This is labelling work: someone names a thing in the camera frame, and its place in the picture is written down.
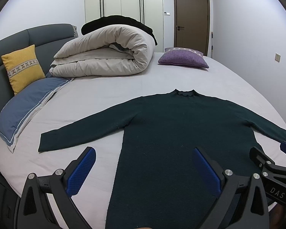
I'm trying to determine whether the dark green knit sweater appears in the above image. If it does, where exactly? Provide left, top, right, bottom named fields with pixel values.
left=39, top=90, right=286, bottom=228

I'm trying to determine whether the blue pillow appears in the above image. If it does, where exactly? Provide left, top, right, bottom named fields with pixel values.
left=0, top=77, right=73, bottom=153

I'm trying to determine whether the purple cushion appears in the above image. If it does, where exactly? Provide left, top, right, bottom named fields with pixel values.
left=158, top=47, right=209, bottom=69

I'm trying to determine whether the yellow cushion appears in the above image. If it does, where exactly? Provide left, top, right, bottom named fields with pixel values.
left=1, top=44, right=45, bottom=95

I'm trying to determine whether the brown door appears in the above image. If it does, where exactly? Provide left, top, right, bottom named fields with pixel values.
left=174, top=0, right=210, bottom=56

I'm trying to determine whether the grey upholstered headboard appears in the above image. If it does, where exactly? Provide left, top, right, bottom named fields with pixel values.
left=0, top=23, right=77, bottom=134

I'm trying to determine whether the beige folded duvet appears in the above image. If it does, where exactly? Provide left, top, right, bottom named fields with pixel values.
left=49, top=24, right=155, bottom=77

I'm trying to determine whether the white wardrobe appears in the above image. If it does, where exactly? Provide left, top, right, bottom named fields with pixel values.
left=85, top=0, right=164, bottom=52

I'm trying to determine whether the black garment on duvet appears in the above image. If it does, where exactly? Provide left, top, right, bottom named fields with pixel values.
left=81, top=15, right=157, bottom=46

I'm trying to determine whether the wall switch plate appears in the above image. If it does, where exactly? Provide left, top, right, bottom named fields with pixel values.
left=275, top=53, right=280, bottom=63

